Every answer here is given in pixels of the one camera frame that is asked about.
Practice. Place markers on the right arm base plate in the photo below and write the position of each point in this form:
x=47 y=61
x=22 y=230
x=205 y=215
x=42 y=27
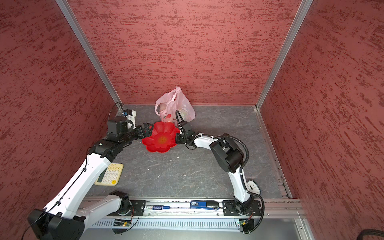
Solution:
x=235 y=208

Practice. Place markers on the cream yellow calculator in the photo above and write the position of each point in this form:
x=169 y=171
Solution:
x=110 y=176

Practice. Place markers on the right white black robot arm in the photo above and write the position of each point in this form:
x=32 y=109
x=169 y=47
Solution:
x=231 y=155

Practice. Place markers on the right aluminium corner post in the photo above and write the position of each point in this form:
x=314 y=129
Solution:
x=290 y=37

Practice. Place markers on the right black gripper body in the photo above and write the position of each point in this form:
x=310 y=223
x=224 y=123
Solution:
x=181 y=138

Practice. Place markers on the pink plastic bag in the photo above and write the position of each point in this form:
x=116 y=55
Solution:
x=167 y=105

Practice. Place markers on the left aluminium corner post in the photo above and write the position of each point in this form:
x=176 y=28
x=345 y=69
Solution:
x=81 y=36

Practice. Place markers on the blue marker pen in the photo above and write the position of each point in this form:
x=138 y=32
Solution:
x=158 y=207

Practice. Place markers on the aluminium corner post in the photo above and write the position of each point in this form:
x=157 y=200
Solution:
x=81 y=36
x=290 y=37

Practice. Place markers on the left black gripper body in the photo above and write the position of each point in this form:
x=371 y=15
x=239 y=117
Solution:
x=132 y=134

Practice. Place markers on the perforated metal front rail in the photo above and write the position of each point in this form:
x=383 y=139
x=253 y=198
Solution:
x=231 y=225

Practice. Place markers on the red flower-shaped plastic bowl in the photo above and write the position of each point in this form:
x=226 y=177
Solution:
x=163 y=137

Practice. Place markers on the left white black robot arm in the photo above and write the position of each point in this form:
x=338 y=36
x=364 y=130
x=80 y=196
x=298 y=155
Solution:
x=61 y=218

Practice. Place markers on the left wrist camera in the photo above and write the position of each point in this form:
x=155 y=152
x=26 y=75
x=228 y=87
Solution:
x=130 y=116

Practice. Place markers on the blue black stapler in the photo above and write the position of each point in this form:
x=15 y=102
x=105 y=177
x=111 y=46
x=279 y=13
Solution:
x=205 y=205

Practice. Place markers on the white analog clock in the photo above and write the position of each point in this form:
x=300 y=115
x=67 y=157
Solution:
x=253 y=187

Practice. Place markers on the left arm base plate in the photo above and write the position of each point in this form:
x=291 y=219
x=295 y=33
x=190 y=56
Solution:
x=136 y=208

